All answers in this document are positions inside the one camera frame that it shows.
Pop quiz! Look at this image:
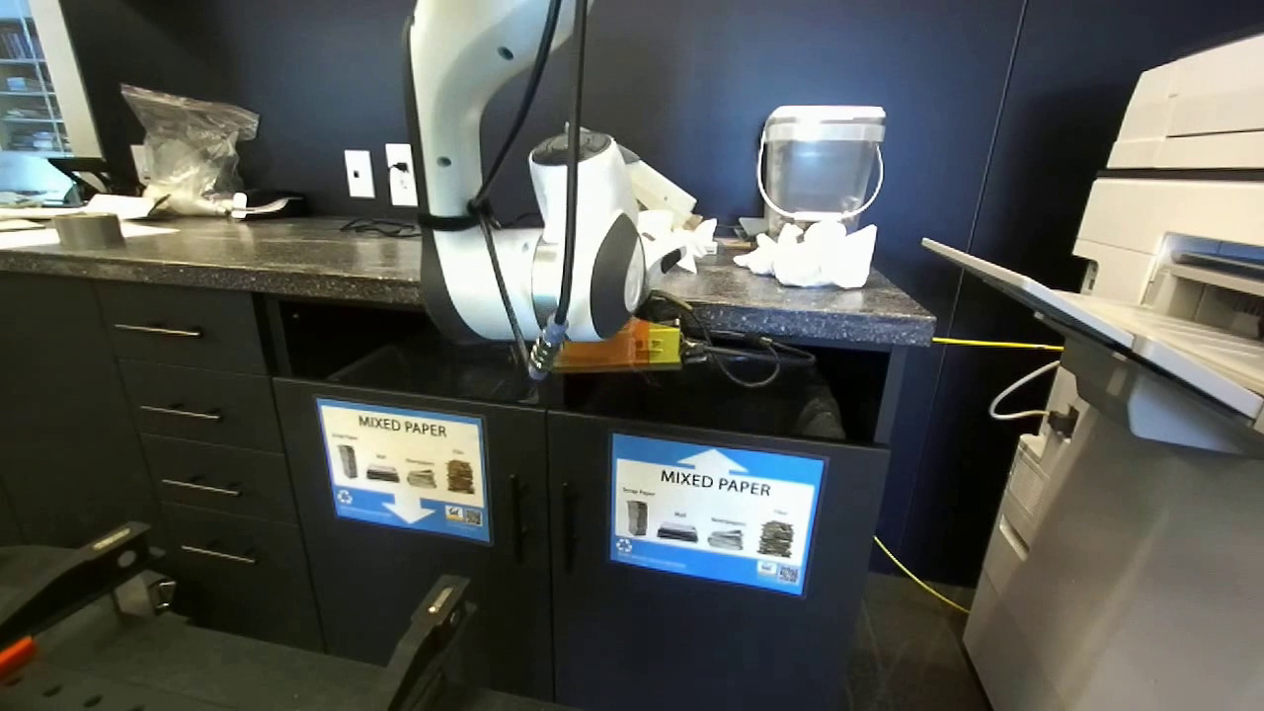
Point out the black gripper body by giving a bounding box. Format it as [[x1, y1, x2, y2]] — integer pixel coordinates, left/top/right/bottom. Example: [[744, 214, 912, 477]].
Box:
[[638, 289, 704, 334]]

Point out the white framed window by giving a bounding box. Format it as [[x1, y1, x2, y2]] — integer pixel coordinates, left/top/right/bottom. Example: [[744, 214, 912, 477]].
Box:
[[0, 0, 108, 209]]

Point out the blank white wall plate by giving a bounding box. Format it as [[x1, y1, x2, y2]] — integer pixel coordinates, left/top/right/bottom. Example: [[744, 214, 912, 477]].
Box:
[[338, 147, 379, 206]]

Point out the black counter cabinet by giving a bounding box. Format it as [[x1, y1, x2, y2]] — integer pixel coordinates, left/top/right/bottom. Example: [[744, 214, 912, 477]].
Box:
[[0, 268, 924, 711]]

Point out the mixed paper sign up arrow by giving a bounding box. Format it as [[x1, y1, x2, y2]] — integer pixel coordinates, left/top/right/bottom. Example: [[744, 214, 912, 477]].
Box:
[[603, 430, 829, 601]]

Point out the mixed paper sign down arrow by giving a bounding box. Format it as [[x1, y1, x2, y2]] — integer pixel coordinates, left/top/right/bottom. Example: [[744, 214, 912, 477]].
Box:
[[312, 395, 496, 550]]

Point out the crumpled clear plastic bag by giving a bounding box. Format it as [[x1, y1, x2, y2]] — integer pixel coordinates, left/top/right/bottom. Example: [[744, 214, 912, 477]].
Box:
[[118, 83, 266, 222]]

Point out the yellow cable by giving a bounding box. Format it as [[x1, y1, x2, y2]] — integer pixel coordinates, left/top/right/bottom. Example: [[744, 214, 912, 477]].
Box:
[[863, 334, 1066, 621]]

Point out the black equipment frame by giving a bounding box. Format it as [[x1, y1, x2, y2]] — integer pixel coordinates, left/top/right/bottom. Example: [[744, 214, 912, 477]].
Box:
[[0, 517, 483, 711]]

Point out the yellow orange wrist camera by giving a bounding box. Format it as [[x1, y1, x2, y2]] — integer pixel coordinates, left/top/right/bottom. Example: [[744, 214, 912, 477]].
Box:
[[555, 318, 686, 378]]

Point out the large white office printer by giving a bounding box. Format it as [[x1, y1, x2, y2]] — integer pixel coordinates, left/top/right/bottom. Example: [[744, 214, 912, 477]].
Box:
[[919, 33, 1264, 711]]

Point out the black cabinet door handle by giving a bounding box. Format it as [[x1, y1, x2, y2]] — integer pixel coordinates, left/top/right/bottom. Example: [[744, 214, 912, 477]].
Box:
[[503, 469, 529, 568], [555, 477, 579, 577]]

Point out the clear container white lid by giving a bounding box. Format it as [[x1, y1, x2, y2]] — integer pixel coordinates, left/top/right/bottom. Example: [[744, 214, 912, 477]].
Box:
[[750, 103, 892, 231]]

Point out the white paper ball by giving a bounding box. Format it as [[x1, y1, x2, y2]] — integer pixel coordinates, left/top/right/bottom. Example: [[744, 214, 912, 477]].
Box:
[[638, 209, 724, 276], [730, 234, 792, 276], [769, 214, 881, 291]]

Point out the silver drawer handle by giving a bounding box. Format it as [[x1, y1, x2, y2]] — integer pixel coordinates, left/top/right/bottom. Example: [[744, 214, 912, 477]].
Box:
[[110, 322, 208, 343], [177, 540, 260, 573], [158, 474, 243, 503], [134, 398, 229, 426]]

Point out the white power outlet plate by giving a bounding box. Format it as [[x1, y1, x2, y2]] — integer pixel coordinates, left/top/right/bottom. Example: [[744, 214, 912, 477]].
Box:
[[384, 140, 424, 214]]

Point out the black lined waste bin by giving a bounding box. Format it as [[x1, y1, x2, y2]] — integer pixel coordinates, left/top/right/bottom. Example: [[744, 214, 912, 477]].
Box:
[[279, 305, 545, 413], [566, 330, 887, 446]]

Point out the white cable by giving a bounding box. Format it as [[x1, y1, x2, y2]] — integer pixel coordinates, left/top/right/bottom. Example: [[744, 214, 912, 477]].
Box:
[[985, 356, 1066, 426]]

